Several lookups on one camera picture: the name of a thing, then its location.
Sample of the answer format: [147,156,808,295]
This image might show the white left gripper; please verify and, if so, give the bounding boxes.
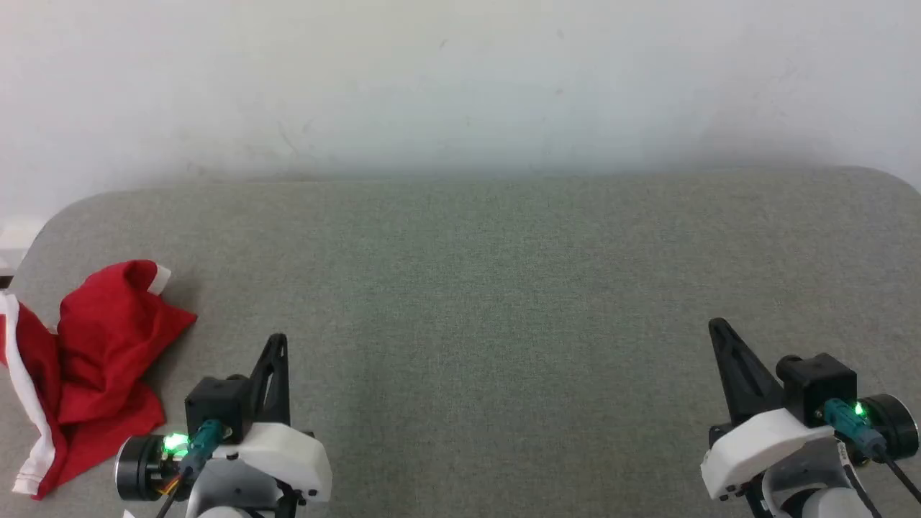
[209,333,334,503]

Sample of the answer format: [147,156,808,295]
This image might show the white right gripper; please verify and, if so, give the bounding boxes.
[701,317,839,501]

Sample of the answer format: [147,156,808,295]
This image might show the red shorts with white stripe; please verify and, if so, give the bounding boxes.
[0,260,197,499]

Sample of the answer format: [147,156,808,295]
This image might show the grey fabric sofa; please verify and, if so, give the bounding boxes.
[0,167,921,518]

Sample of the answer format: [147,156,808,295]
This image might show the teal plug left camera cable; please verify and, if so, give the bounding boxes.
[155,419,225,518]

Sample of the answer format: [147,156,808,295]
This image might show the teal plug camera cable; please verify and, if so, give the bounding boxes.
[822,398,921,504]
[155,419,225,518]

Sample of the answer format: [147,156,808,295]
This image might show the teal plug right camera cable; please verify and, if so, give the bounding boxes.
[822,398,921,504]

